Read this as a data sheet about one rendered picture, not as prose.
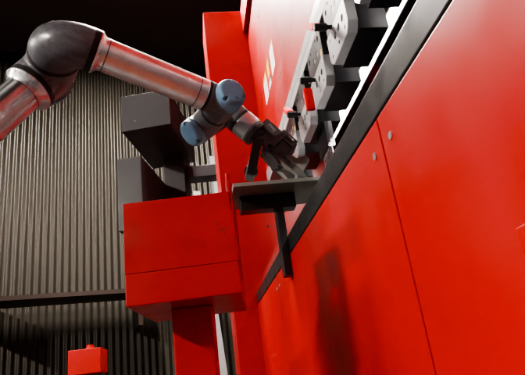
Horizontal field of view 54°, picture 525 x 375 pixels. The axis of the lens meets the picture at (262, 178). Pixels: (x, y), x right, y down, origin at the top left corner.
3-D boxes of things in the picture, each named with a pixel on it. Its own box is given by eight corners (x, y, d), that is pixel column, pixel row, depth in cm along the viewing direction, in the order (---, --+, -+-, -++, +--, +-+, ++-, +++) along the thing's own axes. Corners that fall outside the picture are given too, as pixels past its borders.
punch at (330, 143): (322, 167, 146) (316, 137, 150) (329, 166, 146) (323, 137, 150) (330, 152, 137) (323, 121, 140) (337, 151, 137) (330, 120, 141)
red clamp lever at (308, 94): (305, 112, 130) (298, 80, 133) (320, 112, 130) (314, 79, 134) (305, 108, 128) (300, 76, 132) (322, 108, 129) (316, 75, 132)
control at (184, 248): (155, 322, 89) (149, 223, 95) (247, 310, 90) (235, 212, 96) (125, 307, 70) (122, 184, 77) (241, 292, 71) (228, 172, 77)
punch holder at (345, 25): (332, 69, 117) (320, 11, 123) (368, 68, 118) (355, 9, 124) (349, 26, 103) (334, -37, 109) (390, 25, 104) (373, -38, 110)
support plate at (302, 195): (230, 210, 143) (229, 206, 143) (322, 201, 147) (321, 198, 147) (233, 187, 126) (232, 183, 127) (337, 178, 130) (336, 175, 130)
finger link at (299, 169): (322, 163, 133) (294, 145, 136) (307, 179, 131) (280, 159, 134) (321, 170, 135) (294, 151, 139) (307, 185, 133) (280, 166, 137)
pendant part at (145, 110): (159, 281, 276) (151, 139, 307) (205, 274, 275) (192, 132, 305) (125, 262, 229) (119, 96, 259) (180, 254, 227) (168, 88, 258)
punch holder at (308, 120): (301, 145, 154) (294, 98, 160) (329, 144, 155) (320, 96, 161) (311, 122, 140) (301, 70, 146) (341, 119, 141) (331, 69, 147)
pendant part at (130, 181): (149, 253, 274) (146, 190, 287) (172, 249, 273) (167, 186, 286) (118, 232, 232) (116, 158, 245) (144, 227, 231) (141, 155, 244)
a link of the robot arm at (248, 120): (232, 124, 137) (231, 137, 144) (245, 135, 136) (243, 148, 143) (251, 106, 139) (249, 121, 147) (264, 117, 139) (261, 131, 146)
